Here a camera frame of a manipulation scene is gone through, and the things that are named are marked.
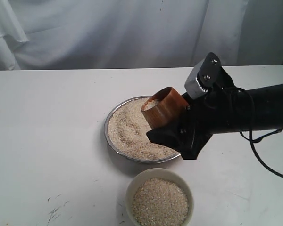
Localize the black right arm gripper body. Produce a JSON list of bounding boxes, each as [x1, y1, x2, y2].
[[178, 87, 252, 160]]

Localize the brown wooden cup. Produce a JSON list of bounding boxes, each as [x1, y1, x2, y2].
[[141, 87, 189, 129]]

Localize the round metal tray of rice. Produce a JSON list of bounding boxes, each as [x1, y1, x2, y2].
[[104, 96, 180, 164]]

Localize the white bowl of rice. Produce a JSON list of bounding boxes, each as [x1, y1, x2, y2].
[[125, 168, 194, 226]]

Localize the white backdrop cloth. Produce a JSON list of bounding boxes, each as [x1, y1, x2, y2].
[[0, 0, 283, 70]]

